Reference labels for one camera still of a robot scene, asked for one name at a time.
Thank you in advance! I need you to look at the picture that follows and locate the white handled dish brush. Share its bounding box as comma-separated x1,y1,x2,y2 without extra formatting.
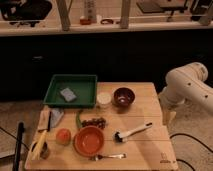
114,123,152,143

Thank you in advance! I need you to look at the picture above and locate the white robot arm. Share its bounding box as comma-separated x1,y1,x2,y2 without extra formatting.
158,62,213,125

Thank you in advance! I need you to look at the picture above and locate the purple bowl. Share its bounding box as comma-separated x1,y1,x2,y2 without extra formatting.
113,87,135,107

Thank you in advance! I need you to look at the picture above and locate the orange bowl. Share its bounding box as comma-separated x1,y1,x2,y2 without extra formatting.
74,126,105,157

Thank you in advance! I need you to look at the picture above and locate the white cup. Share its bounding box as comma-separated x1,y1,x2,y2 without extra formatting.
97,92,111,108

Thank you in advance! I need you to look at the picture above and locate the bunch of dark grapes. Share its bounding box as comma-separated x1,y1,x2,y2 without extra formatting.
82,117,106,129

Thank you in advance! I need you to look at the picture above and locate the silver fork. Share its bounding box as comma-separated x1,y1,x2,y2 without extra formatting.
90,153,127,161

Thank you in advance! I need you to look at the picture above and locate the green chili pepper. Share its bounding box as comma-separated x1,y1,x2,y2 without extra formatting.
76,109,83,129

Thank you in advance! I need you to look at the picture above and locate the grey sponge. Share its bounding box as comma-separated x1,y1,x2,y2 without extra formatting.
60,88,76,102

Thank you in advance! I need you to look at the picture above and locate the green plastic tray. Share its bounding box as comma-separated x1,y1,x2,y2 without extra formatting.
43,74,97,108

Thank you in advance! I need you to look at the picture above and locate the orange fruit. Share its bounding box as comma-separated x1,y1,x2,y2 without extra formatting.
56,128,71,145

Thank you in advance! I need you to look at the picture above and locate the grey folded cloth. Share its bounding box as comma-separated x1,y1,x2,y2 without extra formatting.
50,108,64,128

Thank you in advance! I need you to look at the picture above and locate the wooden cutting board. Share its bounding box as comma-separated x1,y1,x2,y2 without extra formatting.
38,110,50,131

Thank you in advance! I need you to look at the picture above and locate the red small dish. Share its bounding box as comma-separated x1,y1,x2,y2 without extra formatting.
79,16,92,25

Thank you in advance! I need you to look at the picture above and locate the dark small cup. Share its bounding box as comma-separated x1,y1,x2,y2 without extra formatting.
31,142,50,159

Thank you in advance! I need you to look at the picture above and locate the yellow banana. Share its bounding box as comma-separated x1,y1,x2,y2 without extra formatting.
32,130,47,160

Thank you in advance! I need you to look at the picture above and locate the black pole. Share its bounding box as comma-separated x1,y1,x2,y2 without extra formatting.
12,122,24,171

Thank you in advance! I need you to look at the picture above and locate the black office chair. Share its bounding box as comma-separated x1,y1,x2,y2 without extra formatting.
0,0,52,27

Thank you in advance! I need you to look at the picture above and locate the black cable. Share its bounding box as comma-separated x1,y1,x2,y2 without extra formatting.
169,132,213,171

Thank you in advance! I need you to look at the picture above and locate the dark ring object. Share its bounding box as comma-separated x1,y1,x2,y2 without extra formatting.
100,19,114,25

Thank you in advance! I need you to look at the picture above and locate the black handled knife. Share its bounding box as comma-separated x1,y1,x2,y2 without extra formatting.
47,111,52,132

